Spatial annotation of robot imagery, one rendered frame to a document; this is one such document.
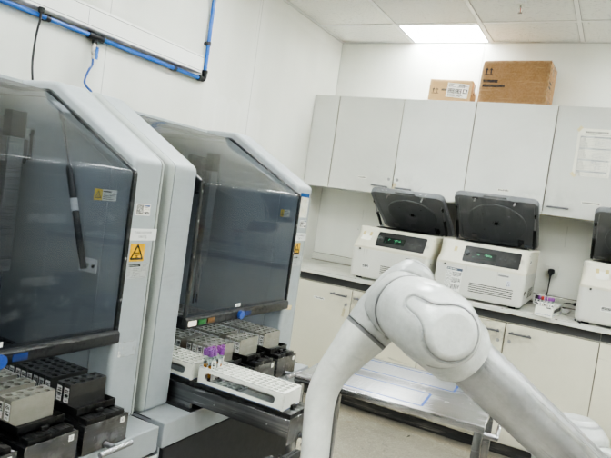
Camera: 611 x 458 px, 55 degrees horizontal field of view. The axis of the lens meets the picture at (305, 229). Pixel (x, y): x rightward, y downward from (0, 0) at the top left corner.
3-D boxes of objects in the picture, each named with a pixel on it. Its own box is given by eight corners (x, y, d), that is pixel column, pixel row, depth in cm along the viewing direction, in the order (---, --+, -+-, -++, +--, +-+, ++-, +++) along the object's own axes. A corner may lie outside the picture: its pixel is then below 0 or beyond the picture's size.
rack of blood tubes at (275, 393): (195, 386, 171) (197, 365, 170) (215, 379, 179) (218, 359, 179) (281, 416, 157) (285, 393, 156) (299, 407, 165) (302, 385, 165)
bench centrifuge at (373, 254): (347, 275, 404) (360, 184, 401) (381, 272, 458) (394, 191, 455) (424, 292, 377) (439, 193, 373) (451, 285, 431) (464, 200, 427)
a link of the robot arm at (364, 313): (337, 305, 124) (355, 320, 111) (392, 243, 126) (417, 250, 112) (379, 343, 127) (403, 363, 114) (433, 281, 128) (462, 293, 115)
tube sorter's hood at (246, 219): (65, 295, 194) (87, 104, 191) (184, 283, 247) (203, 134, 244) (185, 330, 170) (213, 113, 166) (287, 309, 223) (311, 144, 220)
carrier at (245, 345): (252, 350, 211) (254, 334, 210) (256, 352, 210) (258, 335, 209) (233, 355, 200) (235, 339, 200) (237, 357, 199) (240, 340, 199)
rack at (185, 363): (117, 359, 185) (120, 340, 185) (140, 353, 194) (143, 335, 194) (190, 384, 171) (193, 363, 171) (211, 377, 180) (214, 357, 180)
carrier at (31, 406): (47, 412, 135) (50, 386, 134) (53, 414, 134) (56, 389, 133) (1, 426, 124) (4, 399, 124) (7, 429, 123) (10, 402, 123)
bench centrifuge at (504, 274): (430, 293, 376) (446, 186, 372) (453, 286, 431) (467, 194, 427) (520, 311, 350) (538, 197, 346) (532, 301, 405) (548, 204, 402)
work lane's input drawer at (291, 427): (102, 378, 186) (105, 350, 185) (134, 369, 198) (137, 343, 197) (300, 453, 152) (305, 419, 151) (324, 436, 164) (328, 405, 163)
